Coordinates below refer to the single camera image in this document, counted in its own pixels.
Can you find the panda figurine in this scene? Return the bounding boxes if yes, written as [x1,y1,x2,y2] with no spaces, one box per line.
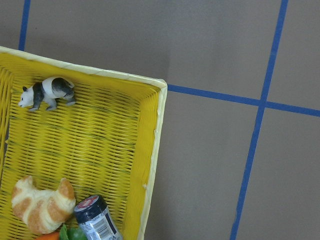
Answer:
[18,76,76,112]

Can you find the small black-capped bottle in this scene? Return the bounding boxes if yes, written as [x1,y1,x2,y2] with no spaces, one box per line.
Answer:
[73,194,123,240]

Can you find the toy croissant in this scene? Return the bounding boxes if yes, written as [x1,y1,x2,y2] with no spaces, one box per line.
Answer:
[11,175,76,234]

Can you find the orange toy carrot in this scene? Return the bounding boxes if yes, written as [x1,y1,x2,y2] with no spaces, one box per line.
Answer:
[36,224,88,240]

